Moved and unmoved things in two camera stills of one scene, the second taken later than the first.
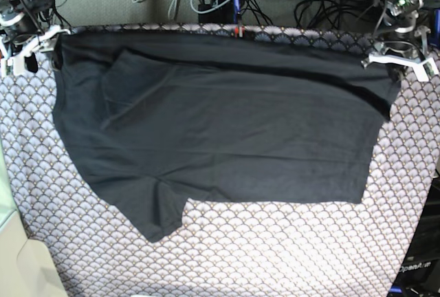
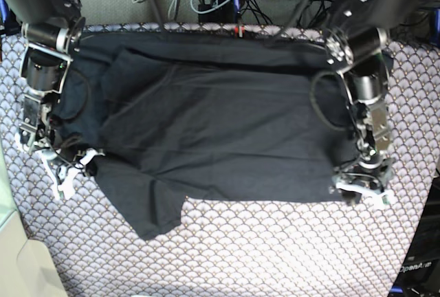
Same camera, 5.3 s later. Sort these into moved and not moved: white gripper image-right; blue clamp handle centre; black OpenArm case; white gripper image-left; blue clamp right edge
Moved: white gripper image-left; white gripper image-right
Not moved: blue clamp handle centre; blue clamp right edge; black OpenArm case
